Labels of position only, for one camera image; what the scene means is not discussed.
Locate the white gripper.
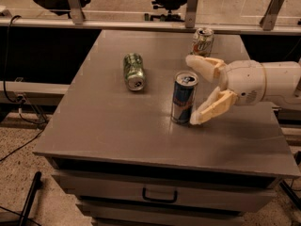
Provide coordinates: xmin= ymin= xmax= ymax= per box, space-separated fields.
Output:
xmin=185 ymin=55 xmax=266 ymax=125

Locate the blue silver redbull can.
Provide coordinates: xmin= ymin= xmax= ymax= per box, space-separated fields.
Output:
xmin=171 ymin=71 xmax=198 ymax=124

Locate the white 7up can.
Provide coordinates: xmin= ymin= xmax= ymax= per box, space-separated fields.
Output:
xmin=191 ymin=27 xmax=214 ymax=57

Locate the green can lying down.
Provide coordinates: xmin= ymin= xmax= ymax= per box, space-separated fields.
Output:
xmin=123 ymin=53 xmax=146 ymax=91

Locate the grey drawer cabinet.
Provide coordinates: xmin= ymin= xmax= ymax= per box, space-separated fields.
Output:
xmin=35 ymin=30 xmax=300 ymax=226

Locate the black floor bar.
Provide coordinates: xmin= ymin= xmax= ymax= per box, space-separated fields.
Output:
xmin=18 ymin=171 xmax=42 ymax=226

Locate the metal rail frame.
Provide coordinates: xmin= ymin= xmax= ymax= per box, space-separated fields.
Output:
xmin=0 ymin=0 xmax=301 ymax=36

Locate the black drawer handle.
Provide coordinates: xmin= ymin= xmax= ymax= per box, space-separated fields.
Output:
xmin=141 ymin=187 xmax=178 ymax=204

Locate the black cable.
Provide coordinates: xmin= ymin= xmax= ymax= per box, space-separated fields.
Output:
xmin=0 ymin=14 xmax=48 ymax=163

